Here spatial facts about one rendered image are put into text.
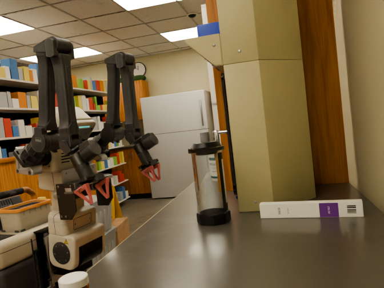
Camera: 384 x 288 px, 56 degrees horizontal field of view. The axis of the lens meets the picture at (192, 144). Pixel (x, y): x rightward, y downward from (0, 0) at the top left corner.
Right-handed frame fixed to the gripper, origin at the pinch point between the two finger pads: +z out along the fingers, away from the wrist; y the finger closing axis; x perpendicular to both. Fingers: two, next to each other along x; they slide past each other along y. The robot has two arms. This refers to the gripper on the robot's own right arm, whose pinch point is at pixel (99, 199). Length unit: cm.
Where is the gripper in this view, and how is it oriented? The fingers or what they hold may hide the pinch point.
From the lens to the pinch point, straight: 145.2
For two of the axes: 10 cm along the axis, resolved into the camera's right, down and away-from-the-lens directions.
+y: 4.2, -0.9, 9.0
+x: -7.6, 5.0, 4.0
